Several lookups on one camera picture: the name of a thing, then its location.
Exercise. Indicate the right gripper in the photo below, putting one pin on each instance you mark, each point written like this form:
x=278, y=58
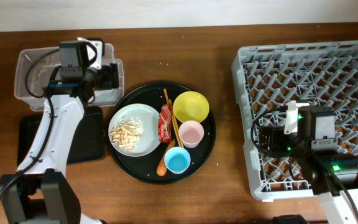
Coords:
x=275, y=133

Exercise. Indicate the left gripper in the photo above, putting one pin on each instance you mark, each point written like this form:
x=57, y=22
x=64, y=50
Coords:
x=108, y=75

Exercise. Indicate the red snack wrapper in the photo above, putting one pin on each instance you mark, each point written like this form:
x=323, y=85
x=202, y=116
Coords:
x=165, y=124

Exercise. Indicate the pink cup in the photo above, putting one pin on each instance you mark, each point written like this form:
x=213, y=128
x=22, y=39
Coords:
x=191, y=133

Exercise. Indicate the yellow bowl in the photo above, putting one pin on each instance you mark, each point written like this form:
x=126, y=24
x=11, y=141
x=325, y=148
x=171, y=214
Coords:
x=191, y=106

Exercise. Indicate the blue cup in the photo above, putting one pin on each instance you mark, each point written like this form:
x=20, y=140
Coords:
x=177, y=160

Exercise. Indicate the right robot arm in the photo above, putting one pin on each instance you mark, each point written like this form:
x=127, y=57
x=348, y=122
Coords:
x=308, y=138

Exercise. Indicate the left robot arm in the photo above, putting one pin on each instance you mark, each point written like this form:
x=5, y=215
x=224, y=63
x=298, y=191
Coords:
x=39, y=192

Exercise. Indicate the grey dishwasher rack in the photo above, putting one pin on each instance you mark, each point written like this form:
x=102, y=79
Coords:
x=268, y=76

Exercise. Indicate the grey plate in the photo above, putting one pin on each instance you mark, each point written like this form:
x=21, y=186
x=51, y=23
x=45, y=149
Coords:
x=149, y=116

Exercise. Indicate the food scraps pile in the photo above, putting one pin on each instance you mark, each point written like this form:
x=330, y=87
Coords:
x=127, y=133

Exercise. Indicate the wooden chopstick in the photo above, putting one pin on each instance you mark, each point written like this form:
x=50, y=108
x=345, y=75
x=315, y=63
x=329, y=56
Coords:
x=167, y=98
x=175, y=125

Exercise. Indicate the black rectangular tray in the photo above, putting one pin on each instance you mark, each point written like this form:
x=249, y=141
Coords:
x=88, y=140

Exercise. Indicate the clear plastic bin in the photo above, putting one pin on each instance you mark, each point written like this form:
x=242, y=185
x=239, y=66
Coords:
x=40, y=74

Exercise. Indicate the round black serving tray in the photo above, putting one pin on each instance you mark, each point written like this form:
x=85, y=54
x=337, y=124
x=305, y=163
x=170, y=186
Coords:
x=144, y=168

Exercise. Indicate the orange carrot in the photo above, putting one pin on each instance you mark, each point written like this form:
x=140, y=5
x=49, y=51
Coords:
x=161, y=168

